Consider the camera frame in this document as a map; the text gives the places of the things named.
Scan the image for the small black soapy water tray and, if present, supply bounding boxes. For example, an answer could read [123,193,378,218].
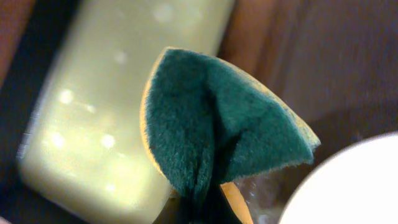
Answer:
[1,0,234,224]

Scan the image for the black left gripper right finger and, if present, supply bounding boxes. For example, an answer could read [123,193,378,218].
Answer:
[205,185,241,224]

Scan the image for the cream yellow plate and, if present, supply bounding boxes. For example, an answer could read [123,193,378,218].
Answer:
[279,132,397,224]

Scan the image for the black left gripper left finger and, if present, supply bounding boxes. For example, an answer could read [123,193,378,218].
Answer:
[153,189,200,224]

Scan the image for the green and yellow sponge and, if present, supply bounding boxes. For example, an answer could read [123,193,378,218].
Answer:
[139,46,322,224]

